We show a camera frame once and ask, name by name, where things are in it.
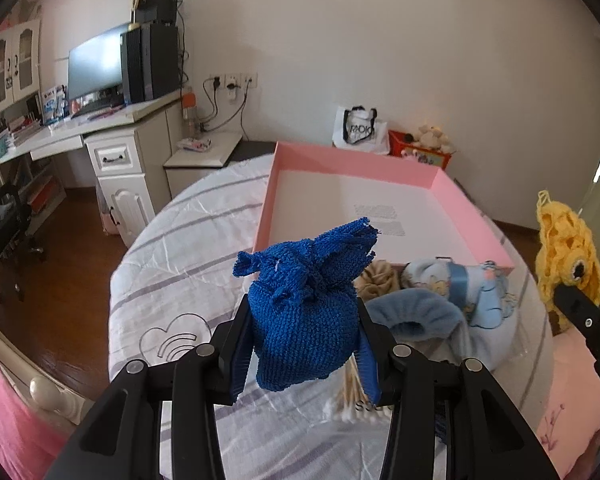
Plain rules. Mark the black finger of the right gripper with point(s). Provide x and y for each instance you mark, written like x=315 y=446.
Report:
x=584 y=316

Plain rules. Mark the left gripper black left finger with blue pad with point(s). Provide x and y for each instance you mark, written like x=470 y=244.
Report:
x=119 y=438

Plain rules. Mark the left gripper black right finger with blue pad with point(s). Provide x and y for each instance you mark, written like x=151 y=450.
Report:
x=484 y=434

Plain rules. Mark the yellow crocheted toy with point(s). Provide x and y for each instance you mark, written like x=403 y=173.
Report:
x=567 y=256

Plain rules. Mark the bag of cotton swabs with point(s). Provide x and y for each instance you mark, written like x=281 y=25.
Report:
x=351 y=403

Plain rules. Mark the light blue fleece cloth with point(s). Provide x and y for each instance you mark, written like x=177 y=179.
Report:
x=418 y=314

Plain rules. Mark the pale blue printed baby garment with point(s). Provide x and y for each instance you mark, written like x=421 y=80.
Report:
x=481 y=292

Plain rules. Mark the beige fabric scrunchie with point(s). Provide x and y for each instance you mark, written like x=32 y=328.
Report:
x=378 y=279

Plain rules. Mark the royal blue knitted pouch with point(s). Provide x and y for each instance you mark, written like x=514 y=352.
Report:
x=304 y=305

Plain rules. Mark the pink bedding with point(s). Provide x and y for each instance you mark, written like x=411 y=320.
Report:
x=28 y=444

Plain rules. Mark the white striped quilted cover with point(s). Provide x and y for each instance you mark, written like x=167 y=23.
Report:
x=175 y=285

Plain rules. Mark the black office chair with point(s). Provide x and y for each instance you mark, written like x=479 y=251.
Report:
x=15 y=241

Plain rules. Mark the cream plush toy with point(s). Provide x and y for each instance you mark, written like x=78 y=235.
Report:
x=433 y=139

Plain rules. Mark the pink shallow cardboard box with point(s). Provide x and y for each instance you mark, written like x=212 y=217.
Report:
x=418 y=210

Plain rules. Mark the red toy box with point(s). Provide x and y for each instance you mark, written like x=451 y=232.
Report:
x=403 y=145

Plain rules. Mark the white desk with drawers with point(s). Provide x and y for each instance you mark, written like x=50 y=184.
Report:
x=127 y=150

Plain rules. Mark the low white side cabinet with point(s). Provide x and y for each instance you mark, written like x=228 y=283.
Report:
x=184 y=167

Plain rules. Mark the white tote bag black print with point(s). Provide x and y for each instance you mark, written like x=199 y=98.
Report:
x=360 y=130

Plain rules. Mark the orange cap bottle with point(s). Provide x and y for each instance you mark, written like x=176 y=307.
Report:
x=189 y=110

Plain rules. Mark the black computer monitor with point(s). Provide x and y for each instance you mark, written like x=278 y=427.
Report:
x=95 y=65

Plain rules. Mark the white glass door cabinet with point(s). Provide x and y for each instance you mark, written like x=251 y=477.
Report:
x=19 y=59

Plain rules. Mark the black computer tower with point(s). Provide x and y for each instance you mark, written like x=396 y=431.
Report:
x=149 y=62

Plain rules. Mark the black box on tower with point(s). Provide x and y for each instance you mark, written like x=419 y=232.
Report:
x=154 y=11

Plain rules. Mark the wall power outlet strip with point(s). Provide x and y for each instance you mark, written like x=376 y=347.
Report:
x=238 y=81

